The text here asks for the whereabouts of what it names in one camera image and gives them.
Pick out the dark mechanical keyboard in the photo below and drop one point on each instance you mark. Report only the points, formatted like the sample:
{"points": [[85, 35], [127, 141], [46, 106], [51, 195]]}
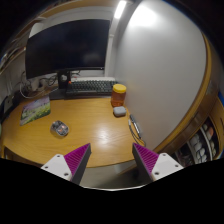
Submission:
{"points": [[88, 88]]}

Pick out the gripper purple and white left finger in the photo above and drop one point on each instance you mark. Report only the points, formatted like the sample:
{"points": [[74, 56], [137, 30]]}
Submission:
{"points": [[71, 166]]}

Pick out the black monitor stand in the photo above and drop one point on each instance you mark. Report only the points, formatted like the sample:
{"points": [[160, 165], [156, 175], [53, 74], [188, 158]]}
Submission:
{"points": [[63, 78]]}

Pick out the black device at left edge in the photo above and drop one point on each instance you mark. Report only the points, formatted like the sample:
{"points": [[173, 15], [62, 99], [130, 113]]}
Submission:
{"points": [[8, 103]]}

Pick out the small grey earbuds case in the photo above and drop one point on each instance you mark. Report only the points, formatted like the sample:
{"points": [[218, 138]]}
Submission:
{"points": [[119, 111]]}

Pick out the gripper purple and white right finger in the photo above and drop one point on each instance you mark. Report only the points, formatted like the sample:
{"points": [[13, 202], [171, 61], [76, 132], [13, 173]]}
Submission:
{"points": [[153, 166]]}

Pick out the wooden shelf with shoes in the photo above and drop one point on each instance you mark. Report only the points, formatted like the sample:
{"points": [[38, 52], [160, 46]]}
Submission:
{"points": [[207, 144]]}

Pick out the grey adapter with cable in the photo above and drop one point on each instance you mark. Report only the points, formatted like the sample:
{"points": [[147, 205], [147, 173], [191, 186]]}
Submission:
{"points": [[135, 131]]}

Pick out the honey jar with yellow lid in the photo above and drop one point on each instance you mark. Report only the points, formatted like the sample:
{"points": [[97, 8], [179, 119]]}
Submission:
{"points": [[118, 95]]}

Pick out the black computer monitor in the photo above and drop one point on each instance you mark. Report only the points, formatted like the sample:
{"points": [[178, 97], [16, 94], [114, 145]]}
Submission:
{"points": [[74, 45]]}

